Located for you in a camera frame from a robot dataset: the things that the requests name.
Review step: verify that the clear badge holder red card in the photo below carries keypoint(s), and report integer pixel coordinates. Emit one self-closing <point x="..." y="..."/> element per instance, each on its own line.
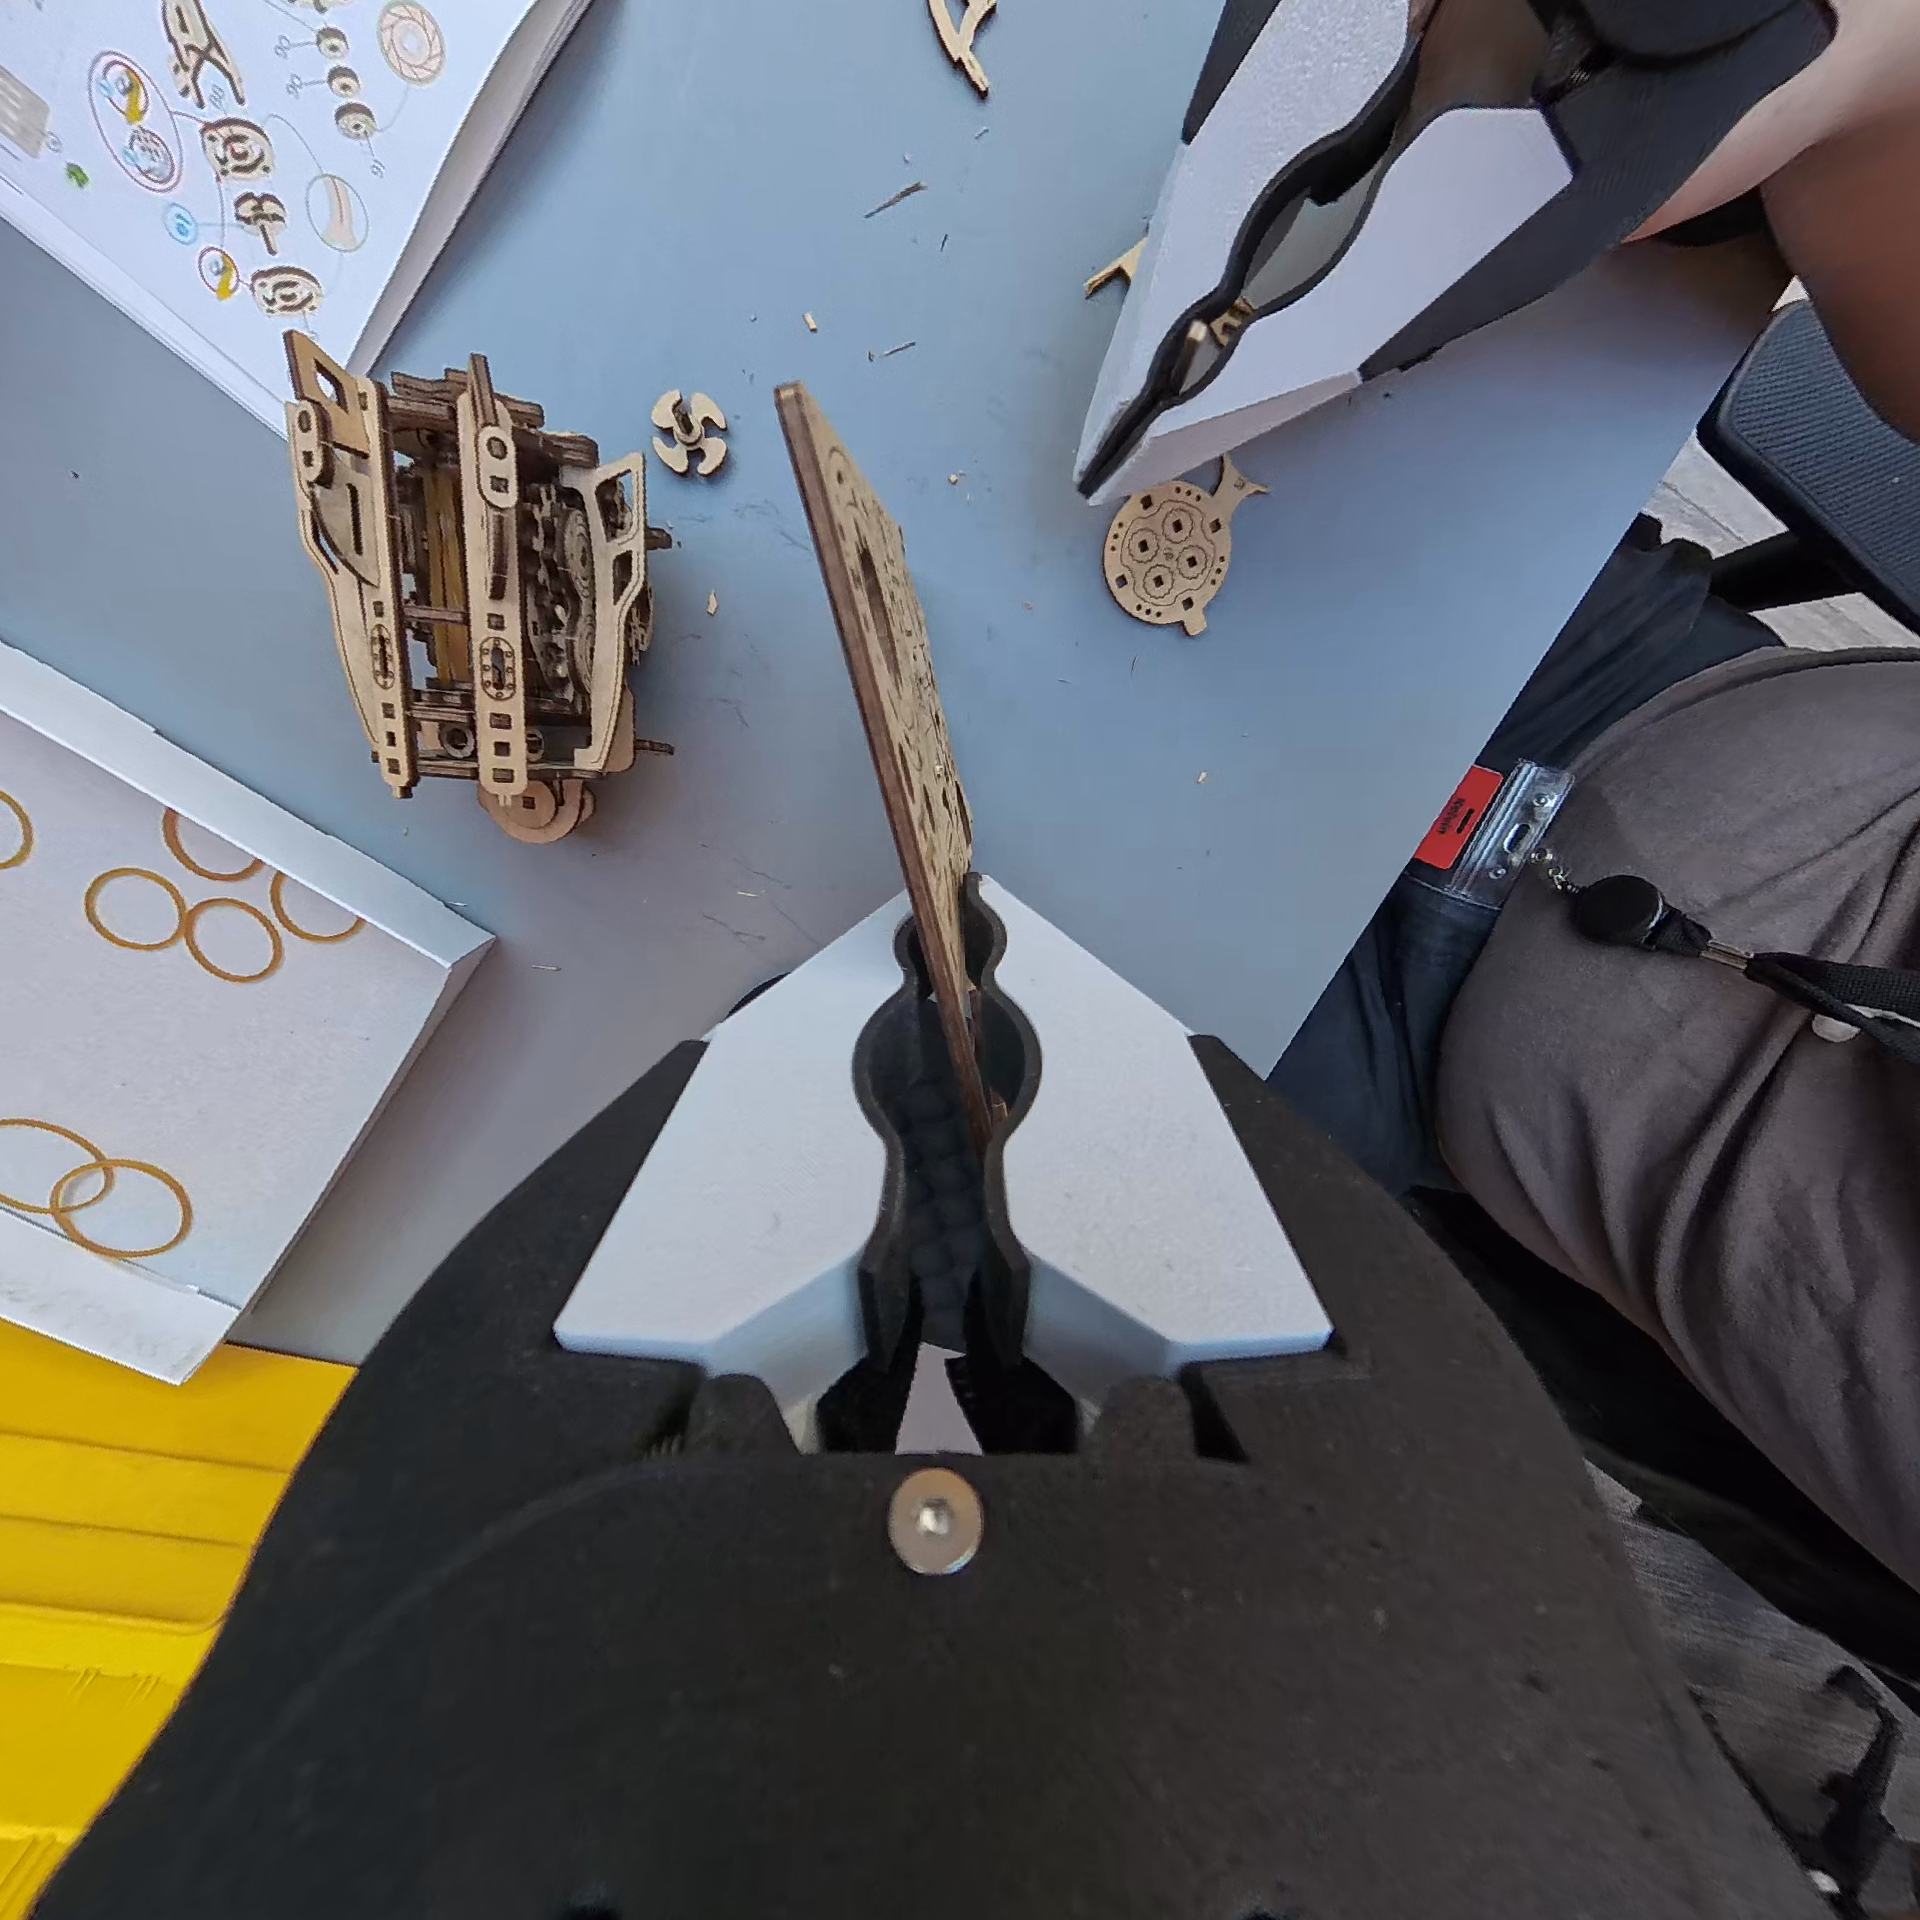
<point x="1478" y="832"/>

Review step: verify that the black mesh office chair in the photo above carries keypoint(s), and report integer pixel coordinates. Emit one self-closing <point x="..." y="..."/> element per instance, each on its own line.
<point x="1829" y="451"/>

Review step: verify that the tiny wooden offcut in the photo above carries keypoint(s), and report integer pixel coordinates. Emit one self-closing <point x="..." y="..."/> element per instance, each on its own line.
<point x="1119" y="271"/>

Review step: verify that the round perforated wooden disc part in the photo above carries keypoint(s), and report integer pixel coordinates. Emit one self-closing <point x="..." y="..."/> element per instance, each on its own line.
<point x="1170" y="555"/>

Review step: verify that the person's right forearm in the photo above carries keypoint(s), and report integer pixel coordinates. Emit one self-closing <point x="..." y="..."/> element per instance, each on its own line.
<point x="1829" y="119"/>

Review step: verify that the wooden mechanical model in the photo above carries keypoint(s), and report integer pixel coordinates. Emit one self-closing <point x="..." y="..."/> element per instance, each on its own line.
<point x="496" y="602"/>

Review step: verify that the yellow plastic bin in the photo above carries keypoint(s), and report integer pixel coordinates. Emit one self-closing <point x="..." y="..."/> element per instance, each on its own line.
<point x="92" y="1577"/>

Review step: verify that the illustrated instruction booklet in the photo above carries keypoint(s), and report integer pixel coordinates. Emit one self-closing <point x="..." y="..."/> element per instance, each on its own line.
<point x="226" y="149"/>

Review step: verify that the laser-cut plywood sheet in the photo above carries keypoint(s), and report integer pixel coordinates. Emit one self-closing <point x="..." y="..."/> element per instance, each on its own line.
<point x="885" y="631"/>

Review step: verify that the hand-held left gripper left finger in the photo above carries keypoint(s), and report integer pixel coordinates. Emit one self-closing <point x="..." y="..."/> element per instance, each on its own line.
<point x="720" y="1186"/>

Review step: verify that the small round slotted wooden part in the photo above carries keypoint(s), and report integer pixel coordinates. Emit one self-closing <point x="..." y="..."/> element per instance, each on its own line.
<point x="689" y="436"/>

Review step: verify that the white box lid gold rings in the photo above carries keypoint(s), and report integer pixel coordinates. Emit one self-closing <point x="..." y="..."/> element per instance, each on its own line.
<point x="226" y="1050"/>

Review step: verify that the curvy wooden part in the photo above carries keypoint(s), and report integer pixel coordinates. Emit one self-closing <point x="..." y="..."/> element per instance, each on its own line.
<point x="968" y="30"/>

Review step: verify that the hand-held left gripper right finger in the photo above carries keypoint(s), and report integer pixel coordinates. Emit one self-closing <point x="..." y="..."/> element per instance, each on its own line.
<point x="1147" y="1186"/>

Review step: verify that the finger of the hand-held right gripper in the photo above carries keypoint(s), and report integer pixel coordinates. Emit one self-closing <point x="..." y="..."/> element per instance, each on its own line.
<point x="1440" y="226"/>
<point x="1246" y="180"/>

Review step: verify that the person's grey shirt torso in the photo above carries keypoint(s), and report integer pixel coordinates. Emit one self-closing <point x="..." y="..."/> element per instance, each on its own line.
<point x="1695" y="1171"/>

